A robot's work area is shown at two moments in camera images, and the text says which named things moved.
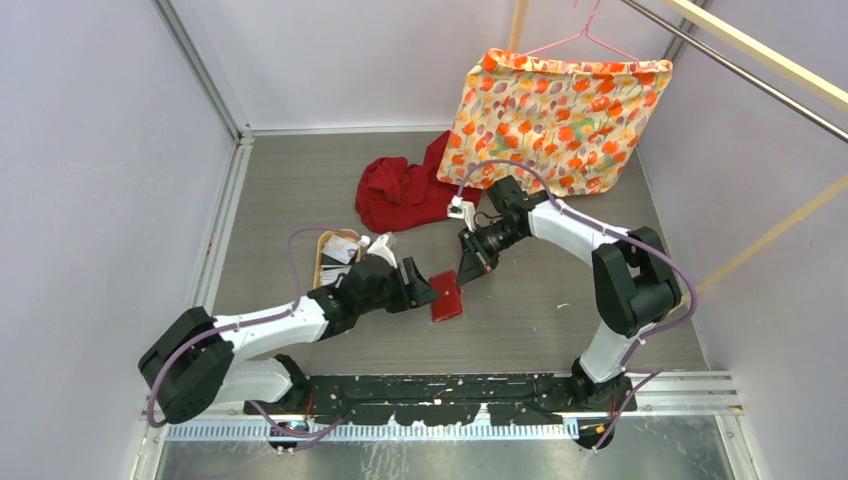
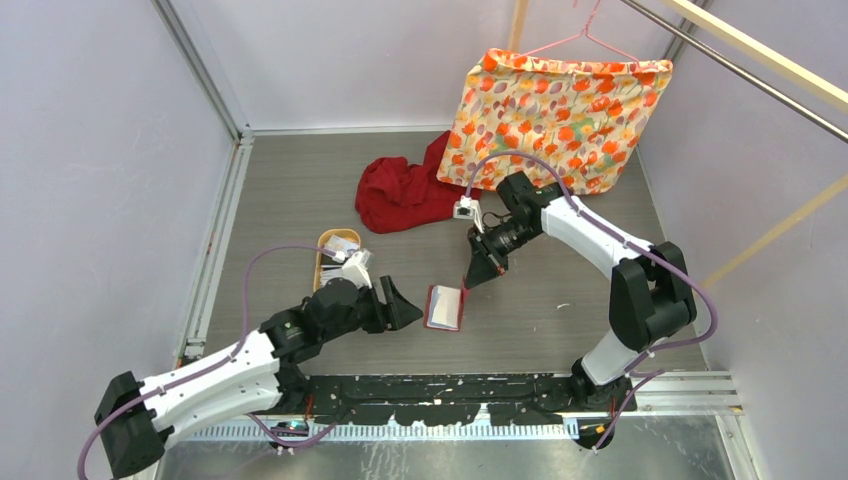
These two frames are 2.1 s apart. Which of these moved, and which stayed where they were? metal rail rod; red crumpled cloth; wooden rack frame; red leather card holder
Moved: red leather card holder
Stayed: wooden rack frame; red crumpled cloth; metal rail rod
